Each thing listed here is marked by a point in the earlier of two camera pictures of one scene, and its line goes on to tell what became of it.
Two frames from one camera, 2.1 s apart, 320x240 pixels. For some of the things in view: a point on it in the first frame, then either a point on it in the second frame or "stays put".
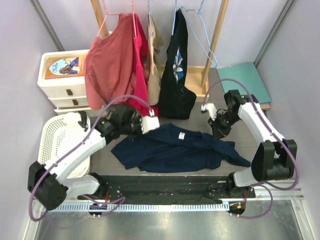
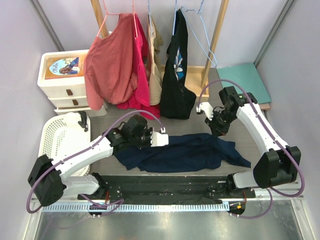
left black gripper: (139, 132) → (148, 131)
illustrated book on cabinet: (57, 67) stays put
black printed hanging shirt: (175, 101) stays put
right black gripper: (218, 132) stays put
